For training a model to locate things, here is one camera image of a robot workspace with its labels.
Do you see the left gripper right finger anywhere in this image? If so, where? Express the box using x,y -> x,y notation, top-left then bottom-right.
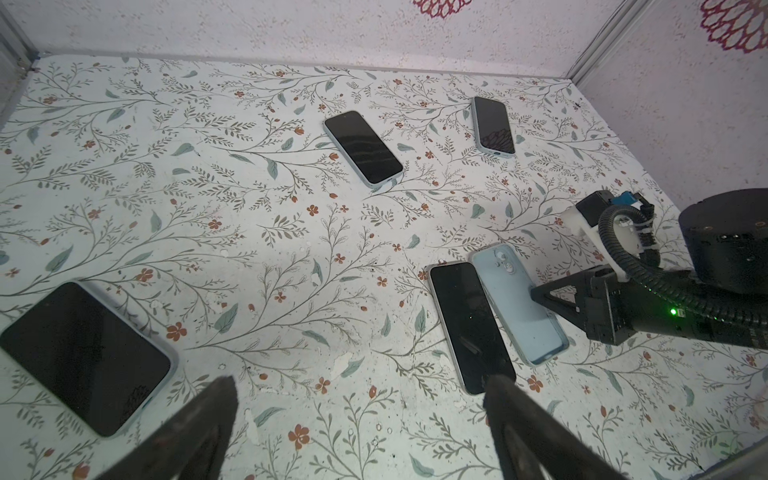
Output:
484,375 -> 622,479

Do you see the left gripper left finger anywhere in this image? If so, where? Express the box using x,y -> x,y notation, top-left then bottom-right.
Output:
100,376 -> 238,480

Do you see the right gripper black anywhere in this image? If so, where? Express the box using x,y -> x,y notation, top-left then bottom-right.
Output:
530,267 -> 695,346

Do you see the light blue phone case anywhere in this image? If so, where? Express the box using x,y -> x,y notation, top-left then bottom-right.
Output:
469,244 -> 569,366

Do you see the black phone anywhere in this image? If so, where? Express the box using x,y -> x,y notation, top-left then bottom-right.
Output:
471,96 -> 515,158
427,262 -> 517,395
1,281 -> 178,438
323,111 -> 405,189

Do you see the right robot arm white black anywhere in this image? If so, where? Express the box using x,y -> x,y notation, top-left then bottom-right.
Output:
530,188 -> 767,349

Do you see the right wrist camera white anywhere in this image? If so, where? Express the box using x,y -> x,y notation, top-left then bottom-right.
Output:
562,190 -> 660,283

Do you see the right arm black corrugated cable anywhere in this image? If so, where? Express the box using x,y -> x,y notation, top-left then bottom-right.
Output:
598,205 -> 768,330

